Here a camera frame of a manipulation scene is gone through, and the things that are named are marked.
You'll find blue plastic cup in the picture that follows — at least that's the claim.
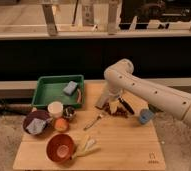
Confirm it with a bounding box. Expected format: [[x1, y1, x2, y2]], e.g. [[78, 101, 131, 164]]
[[139, 109, 154, 124]]

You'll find metal fork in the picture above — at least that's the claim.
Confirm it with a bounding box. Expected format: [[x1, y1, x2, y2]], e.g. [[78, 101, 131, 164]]
[[83, 112, 105, 131]]

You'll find orange apple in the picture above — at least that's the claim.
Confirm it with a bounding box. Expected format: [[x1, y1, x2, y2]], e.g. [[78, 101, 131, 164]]
[[54, 118, 69, 132]]

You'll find brown grape bunch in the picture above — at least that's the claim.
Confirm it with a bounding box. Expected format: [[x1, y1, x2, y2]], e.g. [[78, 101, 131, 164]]
[[103, 102, 128, 118]]

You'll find black knife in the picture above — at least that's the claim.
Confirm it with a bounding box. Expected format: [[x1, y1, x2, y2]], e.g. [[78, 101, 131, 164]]
[[118, 98, 134, 115]]

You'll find white cup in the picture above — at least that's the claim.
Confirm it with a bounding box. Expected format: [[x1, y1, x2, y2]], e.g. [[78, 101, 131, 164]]
[[47, 101, 63, 118]]

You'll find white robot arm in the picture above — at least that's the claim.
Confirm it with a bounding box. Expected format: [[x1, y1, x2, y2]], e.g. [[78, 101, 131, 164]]
[[96, 59, 191, 171]]

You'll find dark purple bowl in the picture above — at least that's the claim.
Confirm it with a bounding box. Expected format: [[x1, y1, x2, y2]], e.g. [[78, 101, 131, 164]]
[[23, 110, 51, 135]]

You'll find grey cloth in bowl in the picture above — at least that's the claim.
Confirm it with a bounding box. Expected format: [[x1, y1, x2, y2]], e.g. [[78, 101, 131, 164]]
[[26, 118, 46, 135]]

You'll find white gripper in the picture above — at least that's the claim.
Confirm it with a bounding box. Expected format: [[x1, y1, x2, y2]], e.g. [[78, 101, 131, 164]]
[[96, 84, 125, 115]]

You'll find red bowl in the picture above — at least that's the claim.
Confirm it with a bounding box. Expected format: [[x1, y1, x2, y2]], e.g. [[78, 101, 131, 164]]
[[46, 134, 75, 163]]

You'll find small metal cup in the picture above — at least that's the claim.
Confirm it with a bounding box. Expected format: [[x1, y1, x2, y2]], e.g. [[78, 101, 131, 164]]
[[63, 106, 75, 121]]

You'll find orange carrot in tray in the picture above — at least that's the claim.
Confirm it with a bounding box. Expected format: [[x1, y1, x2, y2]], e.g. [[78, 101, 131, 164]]
[[77, 88, 82, 103]]

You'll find green plastic tray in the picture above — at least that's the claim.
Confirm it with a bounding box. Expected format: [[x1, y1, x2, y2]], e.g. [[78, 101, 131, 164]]
[[32, 75, 84, 108]]

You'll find blue sponge in tray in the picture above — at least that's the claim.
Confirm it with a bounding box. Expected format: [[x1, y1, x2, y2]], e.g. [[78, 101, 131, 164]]
[[63, 81, 78, 95]]

